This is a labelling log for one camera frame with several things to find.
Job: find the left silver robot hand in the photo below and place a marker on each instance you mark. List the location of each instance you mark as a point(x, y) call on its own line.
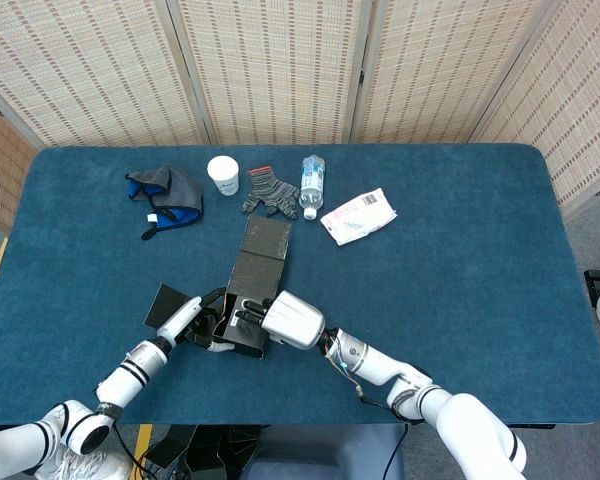
point(180, 320)

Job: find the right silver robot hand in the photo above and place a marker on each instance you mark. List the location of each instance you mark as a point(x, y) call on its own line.
point(292, 320)

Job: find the black foldable cardboard box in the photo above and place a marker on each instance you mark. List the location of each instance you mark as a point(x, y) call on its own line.
point(260, 270)

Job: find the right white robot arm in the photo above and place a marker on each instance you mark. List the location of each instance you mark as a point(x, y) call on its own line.
point(380, 360)

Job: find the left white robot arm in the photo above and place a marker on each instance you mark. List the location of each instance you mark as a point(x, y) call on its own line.
point(130, 375)

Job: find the blue carpeted table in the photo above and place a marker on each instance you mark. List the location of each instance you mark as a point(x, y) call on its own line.
point(430, 300)

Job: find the white plastic package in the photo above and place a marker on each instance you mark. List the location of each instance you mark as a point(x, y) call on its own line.
point(357, 217)

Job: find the striped knit glove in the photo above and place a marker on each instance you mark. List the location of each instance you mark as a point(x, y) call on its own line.
point(270, 192)

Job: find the grey and blue cloth bag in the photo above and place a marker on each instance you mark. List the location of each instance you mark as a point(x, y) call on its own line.
point(180, 190)

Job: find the black cardboard sheet stack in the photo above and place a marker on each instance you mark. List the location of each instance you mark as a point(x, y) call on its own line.
point(205, 450)

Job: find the clear plastic water bottle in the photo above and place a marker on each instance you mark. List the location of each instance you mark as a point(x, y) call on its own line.
point(312, 185)

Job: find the blue grey padded seat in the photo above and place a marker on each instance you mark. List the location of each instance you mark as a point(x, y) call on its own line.
point(330, 455)

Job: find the white paper cup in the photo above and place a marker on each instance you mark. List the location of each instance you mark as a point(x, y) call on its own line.
point(223, 175)

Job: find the brown woven screen panel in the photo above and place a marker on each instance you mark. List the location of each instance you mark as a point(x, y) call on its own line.
point(0, 165)

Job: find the beige woven screen panel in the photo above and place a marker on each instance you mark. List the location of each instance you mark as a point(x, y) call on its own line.
point(275, 65)
point(430, 65)
point(580, 100)
point(80, 65)

